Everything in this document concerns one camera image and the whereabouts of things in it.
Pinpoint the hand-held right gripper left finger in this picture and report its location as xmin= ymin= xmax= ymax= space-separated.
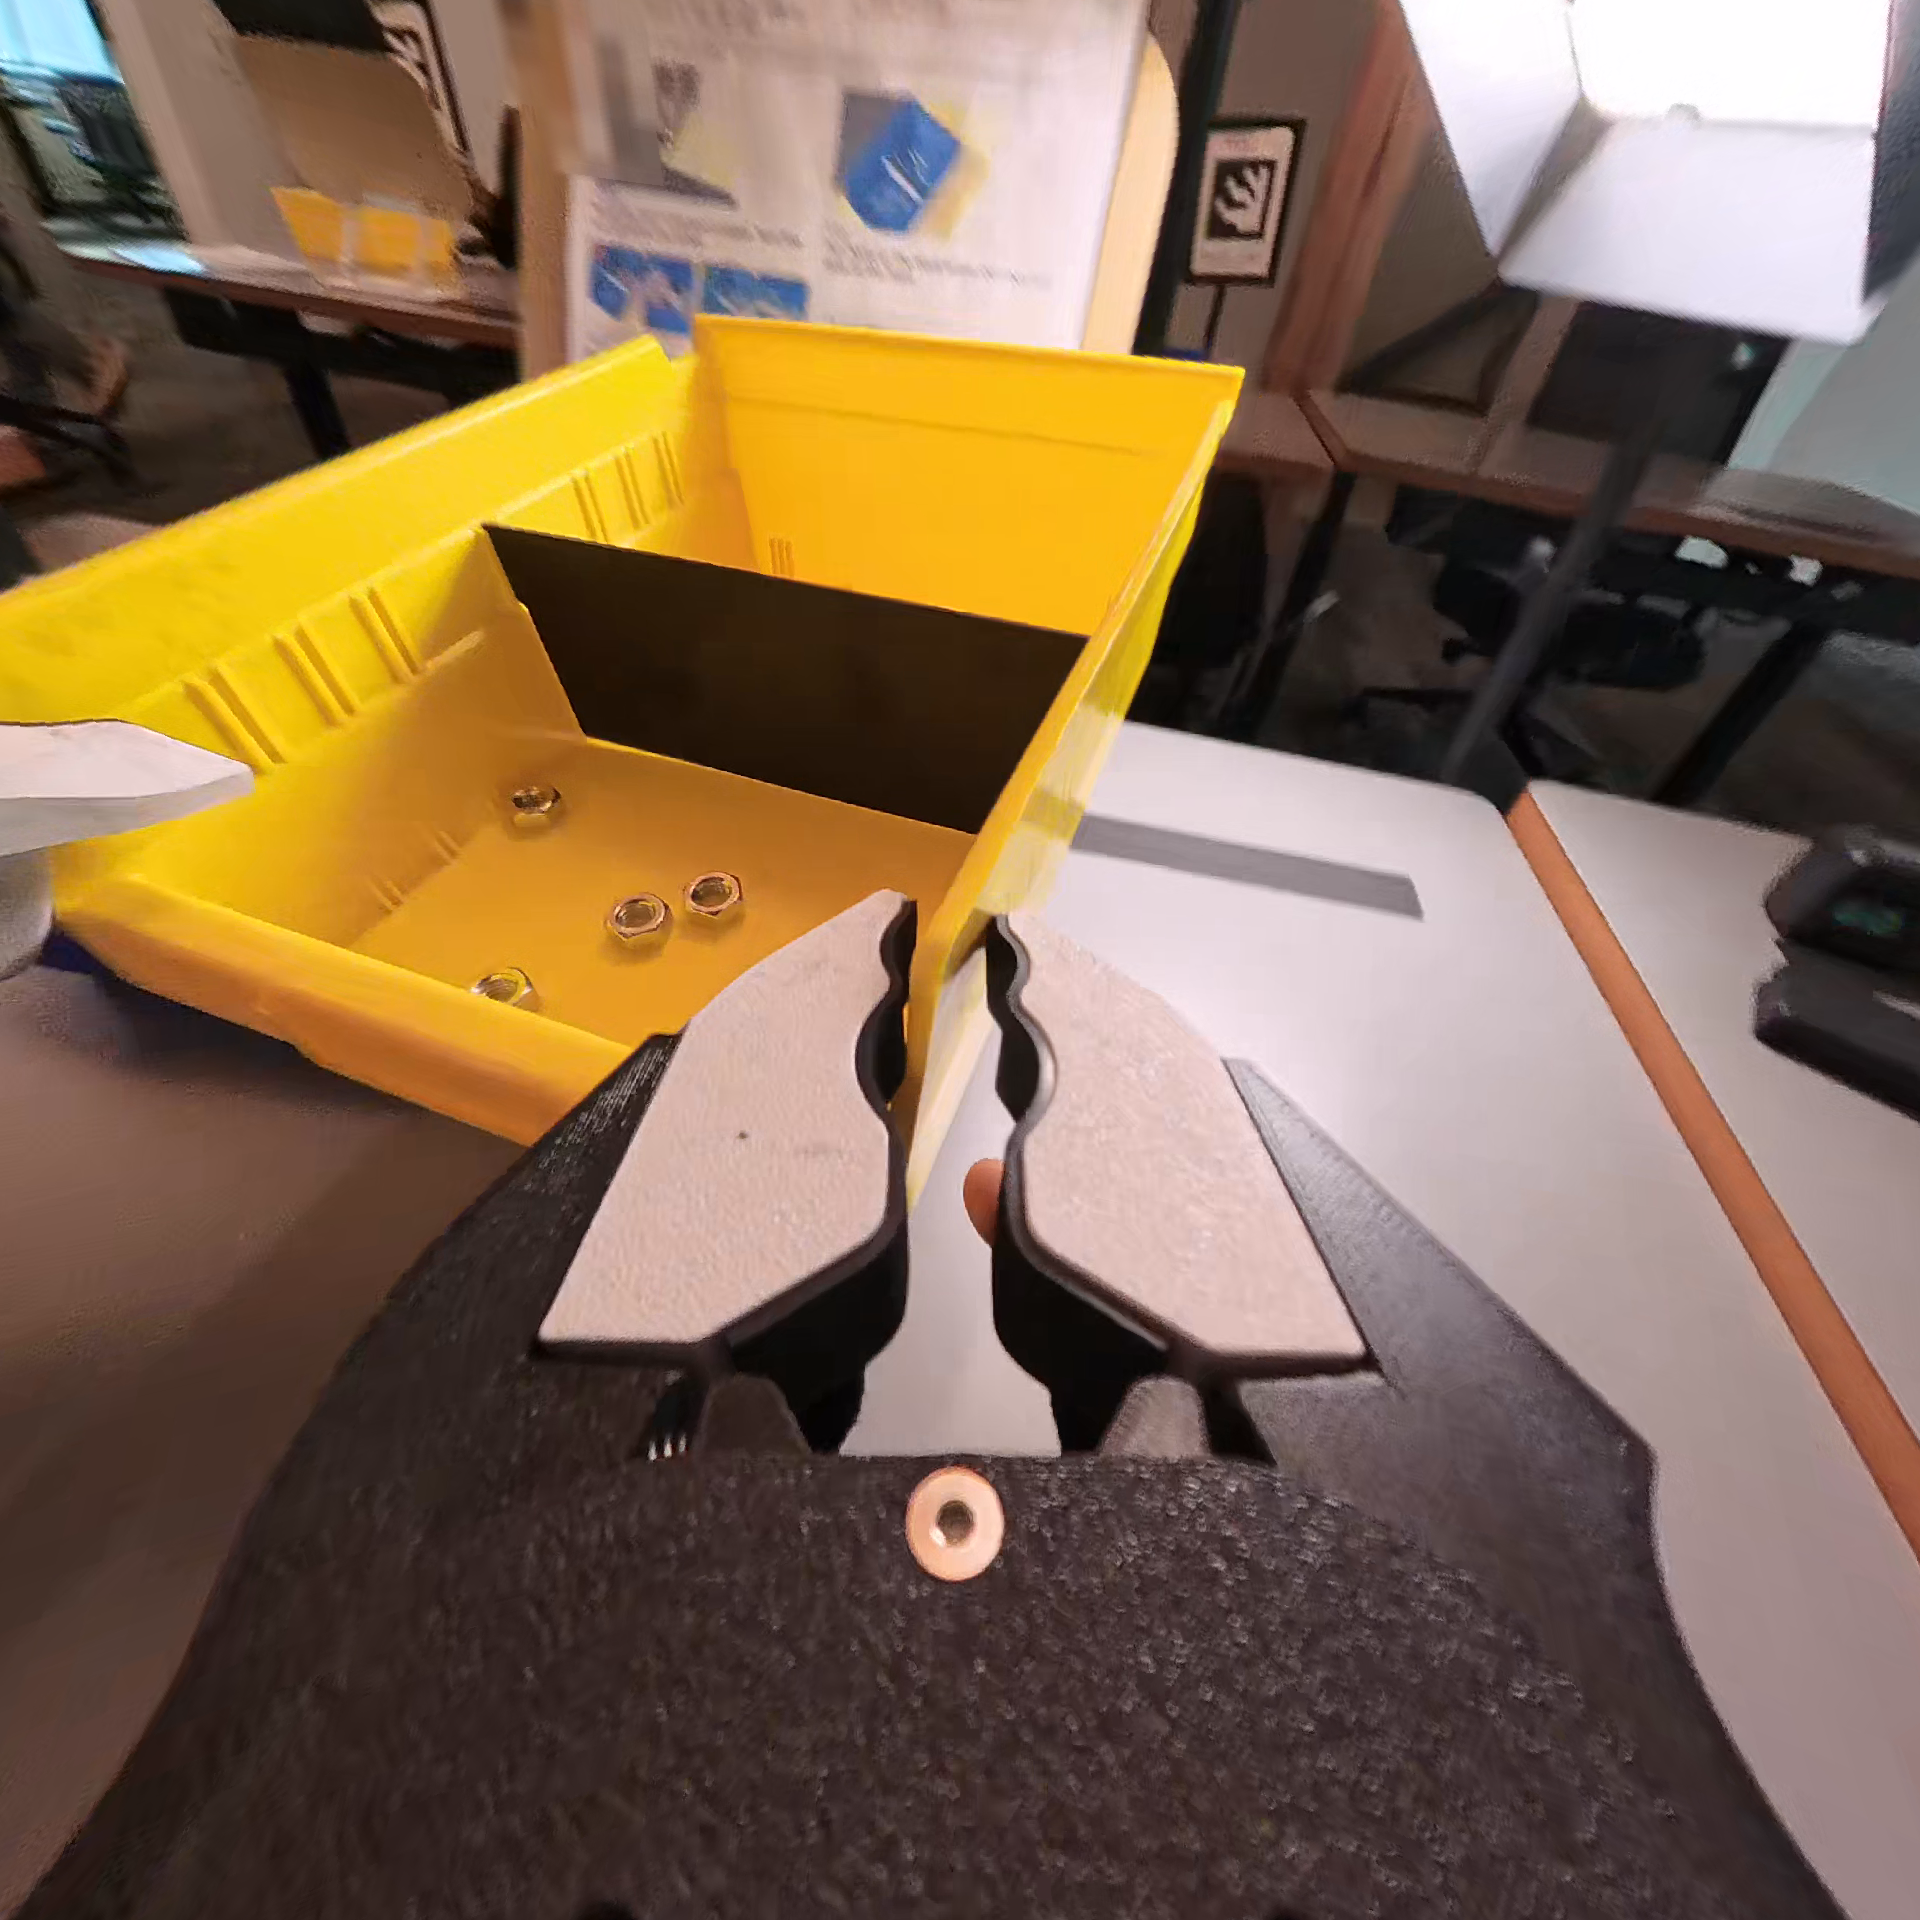
xmin=538 ymin=887 xmax=921 ymax=1375

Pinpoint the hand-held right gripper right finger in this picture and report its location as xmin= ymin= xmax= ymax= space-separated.
xmin=982 ymin=915 xmax=1370 ymax=1375

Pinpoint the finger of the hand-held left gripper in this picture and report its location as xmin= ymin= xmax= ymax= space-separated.
xmin=0 ymin=721 xmax=256 ymax=853
xmin=0 ymin=853 xmax=58 ymax=984

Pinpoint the yellow plastic storage bin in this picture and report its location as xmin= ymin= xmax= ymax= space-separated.
xmin=0 ymin=315 xmax=1248 ymax=1187

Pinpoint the dark olive bin divider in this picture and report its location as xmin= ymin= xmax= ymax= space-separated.
xmin=483 ymin=527 xmax=1089 ymax=837

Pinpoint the wooden-topped work desk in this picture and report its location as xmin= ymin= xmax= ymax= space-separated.
xmin=59 ymin=241 xmax=518 ymax=452

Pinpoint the grey desk with wood edge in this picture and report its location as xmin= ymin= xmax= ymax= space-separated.
xmin=1506 ymin=779 xmax=1920 ymax=1562

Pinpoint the small yellow bin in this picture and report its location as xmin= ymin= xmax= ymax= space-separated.
xmin=269 ymin=188 xmax=459 ymax=289

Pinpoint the black rectangular block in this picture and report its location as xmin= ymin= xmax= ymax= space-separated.
xmin=1750 ymin=960 xmax=1920 ymax=1125

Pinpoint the beige rounded board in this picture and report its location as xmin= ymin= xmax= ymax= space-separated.
xmin=230 ymin=29 xmax=483 ymax=226

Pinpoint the dark light stand pole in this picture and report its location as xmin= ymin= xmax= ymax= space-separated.
xmin=1441 ymin=337 xmax=1673 ymax=781

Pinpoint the grey box device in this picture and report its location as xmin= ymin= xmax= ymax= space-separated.
xmin=1762 ymin=831 xmax=1920 ymax=963

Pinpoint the black light flag panel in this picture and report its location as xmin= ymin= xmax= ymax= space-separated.
xmin=211 ymin=0 xmax=393 ymax=49

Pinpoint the wooden-edged office desk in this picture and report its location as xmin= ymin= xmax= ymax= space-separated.
xmin=1216 ymin=386 xmax=1920 ymax=805

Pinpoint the printed instruction sheet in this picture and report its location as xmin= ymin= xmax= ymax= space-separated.
xmin=568 ymin=0 xmax=1149 ymax=356

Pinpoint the wooden-edged white board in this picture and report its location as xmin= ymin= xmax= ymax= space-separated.
xmin=510 ymin=0 xmax=1184 ymax=378

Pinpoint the small marker sign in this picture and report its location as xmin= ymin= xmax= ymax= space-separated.
xmin=1184 ymin=117 xmax=1305 ymax=289

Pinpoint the white studio light panel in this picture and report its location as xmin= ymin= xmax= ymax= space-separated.
xmin=1394 ymin=0 xmax=1920 ymax=348

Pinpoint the wall marker frame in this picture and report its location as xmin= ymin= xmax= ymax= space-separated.
xmin=376 ymin=0 xmax=470 ymax=153

